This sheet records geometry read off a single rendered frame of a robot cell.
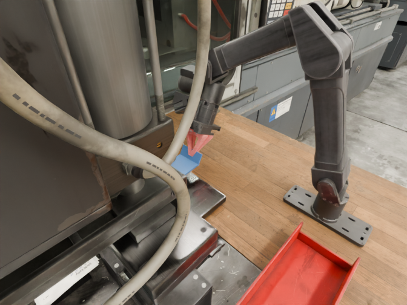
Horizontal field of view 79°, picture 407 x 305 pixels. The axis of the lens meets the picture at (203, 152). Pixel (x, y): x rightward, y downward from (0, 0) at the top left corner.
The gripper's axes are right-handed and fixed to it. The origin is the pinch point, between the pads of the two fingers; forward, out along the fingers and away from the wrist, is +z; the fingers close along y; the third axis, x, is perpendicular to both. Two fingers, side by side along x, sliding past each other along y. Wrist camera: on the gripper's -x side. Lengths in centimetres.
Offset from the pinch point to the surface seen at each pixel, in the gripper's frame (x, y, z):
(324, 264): 39.4, -1.9, 8.0
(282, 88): -26, -115, -35
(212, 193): 10.3, -0.2, 7.1
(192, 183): 3.6, 0.4, 7.4
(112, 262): 10.9, 27.8, 15.8
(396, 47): 3, -412, -167
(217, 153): -0.7, -15.2, 0.7
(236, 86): -30, -62, -24
